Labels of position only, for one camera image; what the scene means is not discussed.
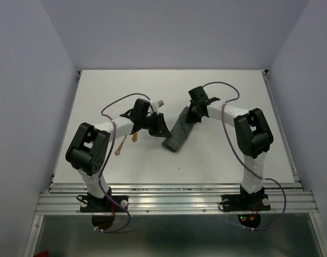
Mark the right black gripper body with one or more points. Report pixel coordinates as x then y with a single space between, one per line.
193 114

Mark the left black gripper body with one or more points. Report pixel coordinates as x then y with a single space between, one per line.
153 123

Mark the gold knife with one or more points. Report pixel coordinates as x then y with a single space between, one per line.
135 137

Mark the grey cloth napkin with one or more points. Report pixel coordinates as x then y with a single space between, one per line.
179 133

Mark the gold fork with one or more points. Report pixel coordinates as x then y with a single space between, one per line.
118 150

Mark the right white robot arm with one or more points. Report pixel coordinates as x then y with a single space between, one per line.
253 137

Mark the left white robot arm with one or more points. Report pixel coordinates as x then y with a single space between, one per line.
91 146

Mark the red object at corner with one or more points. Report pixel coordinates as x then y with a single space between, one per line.
42 254

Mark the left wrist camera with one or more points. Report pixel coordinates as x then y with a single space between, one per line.
155 106

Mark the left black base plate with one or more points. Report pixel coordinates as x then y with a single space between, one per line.
91 204

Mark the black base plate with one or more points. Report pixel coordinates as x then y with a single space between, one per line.
91 204
237 202

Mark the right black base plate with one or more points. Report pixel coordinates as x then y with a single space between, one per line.
237 202

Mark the aluminium mounting rail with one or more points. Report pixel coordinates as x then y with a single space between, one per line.
175 199

